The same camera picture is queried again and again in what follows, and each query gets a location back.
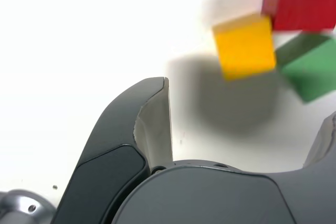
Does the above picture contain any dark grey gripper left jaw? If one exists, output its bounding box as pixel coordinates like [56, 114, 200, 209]
[51, 76, 174, 224]

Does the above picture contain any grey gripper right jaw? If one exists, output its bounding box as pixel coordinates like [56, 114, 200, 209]
[114, 110, 336, 224]

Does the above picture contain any yellow cube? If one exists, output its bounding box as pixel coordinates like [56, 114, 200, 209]
[211, 14, 277, 82]

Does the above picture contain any green cube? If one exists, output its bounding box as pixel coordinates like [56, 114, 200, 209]
[275, 34, 336, 104]

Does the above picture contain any red cube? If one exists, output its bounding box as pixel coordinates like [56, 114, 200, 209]
[261, 0, 336, 33]

